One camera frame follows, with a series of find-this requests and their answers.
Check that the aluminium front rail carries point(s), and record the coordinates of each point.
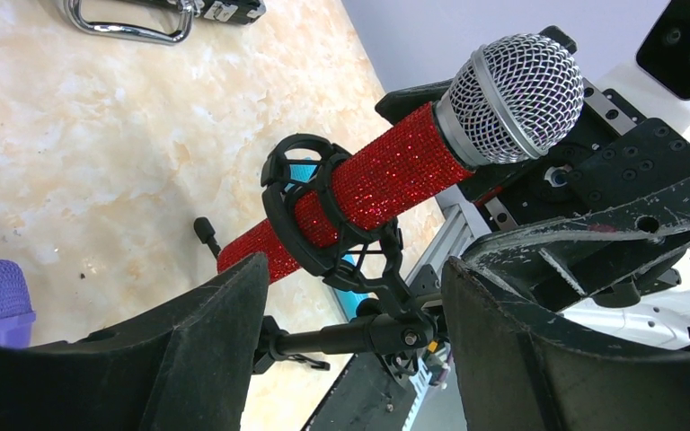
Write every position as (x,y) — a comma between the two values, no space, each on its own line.
(462,226)

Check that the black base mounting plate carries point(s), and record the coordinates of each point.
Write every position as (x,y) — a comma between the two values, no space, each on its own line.
(365,397)

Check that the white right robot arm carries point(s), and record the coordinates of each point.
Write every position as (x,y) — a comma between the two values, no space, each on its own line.
(652,308)

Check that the black poker chip case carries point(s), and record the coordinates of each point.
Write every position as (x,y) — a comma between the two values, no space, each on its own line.
(181,15)

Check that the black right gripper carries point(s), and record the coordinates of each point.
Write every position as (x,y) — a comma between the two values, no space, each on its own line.
(631,172)

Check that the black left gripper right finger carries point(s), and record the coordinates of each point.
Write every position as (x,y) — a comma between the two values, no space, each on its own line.
(522,367)

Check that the red glitter microphone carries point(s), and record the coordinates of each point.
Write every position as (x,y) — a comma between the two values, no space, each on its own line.
(392,172)

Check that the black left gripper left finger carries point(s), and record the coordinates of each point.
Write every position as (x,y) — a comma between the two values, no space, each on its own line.
(184,365)

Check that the cyan toy microphone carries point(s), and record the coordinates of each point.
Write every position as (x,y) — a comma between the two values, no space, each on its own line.
(347,301)

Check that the shock mount tripod mic stand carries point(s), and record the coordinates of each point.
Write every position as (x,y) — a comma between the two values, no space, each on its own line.
(393,323)

